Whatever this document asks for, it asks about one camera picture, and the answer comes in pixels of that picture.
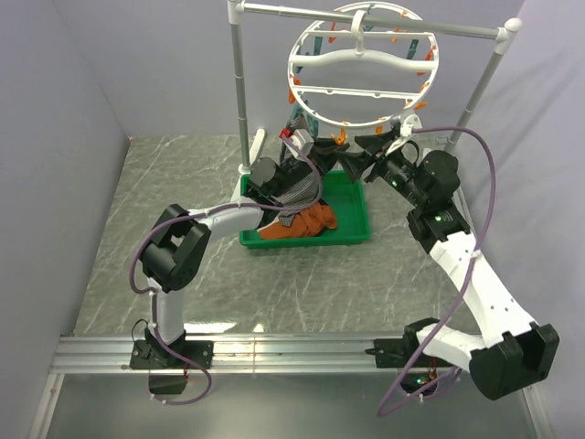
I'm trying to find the aluminium mounting rail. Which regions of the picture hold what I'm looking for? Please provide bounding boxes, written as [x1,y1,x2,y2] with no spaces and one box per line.
[49,333,406,375]

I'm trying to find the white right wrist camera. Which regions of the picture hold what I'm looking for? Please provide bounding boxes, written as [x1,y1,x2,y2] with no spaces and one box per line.
[386,112,422,155]

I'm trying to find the grey striped boxer underwear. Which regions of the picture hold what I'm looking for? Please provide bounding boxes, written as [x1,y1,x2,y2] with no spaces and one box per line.
[275,115,320,227]

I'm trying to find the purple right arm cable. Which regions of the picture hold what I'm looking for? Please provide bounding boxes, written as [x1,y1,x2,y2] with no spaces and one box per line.
[377,126,495,418]

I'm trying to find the white round clip hanger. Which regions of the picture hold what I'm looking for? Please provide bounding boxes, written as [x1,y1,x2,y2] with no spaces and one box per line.
[287,1,440,129]

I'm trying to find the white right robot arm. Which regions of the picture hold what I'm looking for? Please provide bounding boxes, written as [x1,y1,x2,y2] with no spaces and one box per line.
[338,130,559,401]

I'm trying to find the teal clothes peg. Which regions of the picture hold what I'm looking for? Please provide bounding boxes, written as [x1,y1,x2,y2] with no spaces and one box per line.
[308,118,319,137]
[312,37,323,56]
[292,102,303,119]

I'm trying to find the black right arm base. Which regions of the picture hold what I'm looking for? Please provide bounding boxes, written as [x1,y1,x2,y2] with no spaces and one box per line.
[365,317,439,369]

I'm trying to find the orange white underwear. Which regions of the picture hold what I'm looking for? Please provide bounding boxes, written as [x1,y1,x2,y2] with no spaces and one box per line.
[258,203,337,241]

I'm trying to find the green plastic tray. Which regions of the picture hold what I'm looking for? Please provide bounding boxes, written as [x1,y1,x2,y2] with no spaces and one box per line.
[239,170,371,250]

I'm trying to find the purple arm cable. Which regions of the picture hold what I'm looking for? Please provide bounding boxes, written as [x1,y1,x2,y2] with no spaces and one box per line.
[377,126,495,418]
[128,136,324,406]

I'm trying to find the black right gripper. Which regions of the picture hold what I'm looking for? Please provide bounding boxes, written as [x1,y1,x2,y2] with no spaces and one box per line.
[334,130,428,208]

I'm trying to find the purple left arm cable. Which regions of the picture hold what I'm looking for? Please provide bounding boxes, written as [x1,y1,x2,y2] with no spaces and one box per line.
[128,136,324,406]

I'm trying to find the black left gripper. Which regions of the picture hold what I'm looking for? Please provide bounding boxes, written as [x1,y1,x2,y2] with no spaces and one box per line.
[271,137,350,198]

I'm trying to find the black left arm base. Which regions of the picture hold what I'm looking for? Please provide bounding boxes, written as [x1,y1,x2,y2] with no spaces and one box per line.
[129,338,214,370]

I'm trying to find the white grey drying rack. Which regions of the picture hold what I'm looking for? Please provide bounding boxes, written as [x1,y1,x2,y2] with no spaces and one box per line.
[227,1,522,177]

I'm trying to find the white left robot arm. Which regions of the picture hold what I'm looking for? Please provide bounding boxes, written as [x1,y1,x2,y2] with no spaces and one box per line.
[133,130,349,368]

